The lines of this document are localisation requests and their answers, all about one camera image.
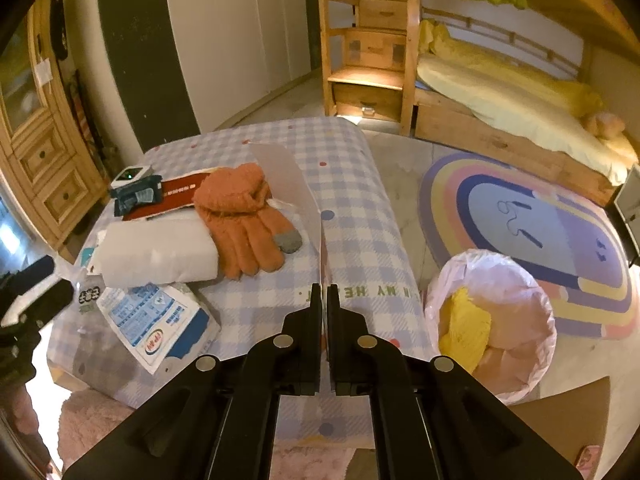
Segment wooden bunk bed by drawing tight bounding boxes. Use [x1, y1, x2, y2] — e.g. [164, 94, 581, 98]
[414, 0, 639, 206]

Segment checkered blue cloth table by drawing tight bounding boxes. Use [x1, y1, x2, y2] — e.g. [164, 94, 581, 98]
[46, 116, 436, 451]

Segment orange knit gloves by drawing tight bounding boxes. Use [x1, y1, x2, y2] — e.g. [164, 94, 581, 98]
[193, 162, 303, 281]

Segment brown cardboard sheet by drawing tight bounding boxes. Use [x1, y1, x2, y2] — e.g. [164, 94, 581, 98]
[510, 377, 611, 466]

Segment yellow crumpled trash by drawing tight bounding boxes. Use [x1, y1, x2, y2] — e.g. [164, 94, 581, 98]
[438, 287, 492, 373]

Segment blue white milk carton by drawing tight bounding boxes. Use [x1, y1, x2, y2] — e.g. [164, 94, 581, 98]
[96, 283, 220, 379]

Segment pink plush toy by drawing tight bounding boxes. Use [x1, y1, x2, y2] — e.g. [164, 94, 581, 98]
[582, 112, 626, 140]

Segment dark teal pouch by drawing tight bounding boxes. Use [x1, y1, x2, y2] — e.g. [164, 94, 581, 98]
[110, 174, 163, 217]

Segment red booklet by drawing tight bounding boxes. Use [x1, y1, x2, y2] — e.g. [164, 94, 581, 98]
[122, 170, 210, 221]

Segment pink-lined trash bin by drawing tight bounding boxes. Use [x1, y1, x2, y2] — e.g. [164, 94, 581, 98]
[423, 249, 558, 404]

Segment white wardrobe with black dots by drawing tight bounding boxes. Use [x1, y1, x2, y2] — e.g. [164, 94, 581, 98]
[167, 0, 311, 132]

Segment pink smartphone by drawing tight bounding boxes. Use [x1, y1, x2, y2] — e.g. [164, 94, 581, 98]
[575, 444, 602, 480]

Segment translucent plastic sheet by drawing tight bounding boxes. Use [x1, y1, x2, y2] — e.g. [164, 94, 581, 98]
[247, 142, 333, 286]

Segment yellow bedding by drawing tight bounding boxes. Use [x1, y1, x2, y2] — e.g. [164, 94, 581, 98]
[416, 20, 639, 185]

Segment rainbow oval rug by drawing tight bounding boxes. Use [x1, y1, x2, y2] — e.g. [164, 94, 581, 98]
[419, 152, 639, 339]

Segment grey nightstand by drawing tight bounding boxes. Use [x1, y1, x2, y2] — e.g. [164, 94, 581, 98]
[613, 165, 640, 266]

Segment white device with green lights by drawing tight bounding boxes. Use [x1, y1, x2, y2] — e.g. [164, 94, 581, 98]
[110, 165, 153, 190]

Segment wooden cabinet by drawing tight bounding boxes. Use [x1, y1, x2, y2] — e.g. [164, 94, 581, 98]
[1, 0, 107, 262]

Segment white foam block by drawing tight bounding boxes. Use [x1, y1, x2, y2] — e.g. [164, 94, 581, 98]
[88, 219, 219, 288]

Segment wooden stair drawers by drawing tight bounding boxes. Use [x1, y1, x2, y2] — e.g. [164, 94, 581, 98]
[319, 0, 421, 136]

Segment pink fluffy rug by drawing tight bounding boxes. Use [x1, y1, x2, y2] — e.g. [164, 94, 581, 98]
[58, 389, 134, 471]

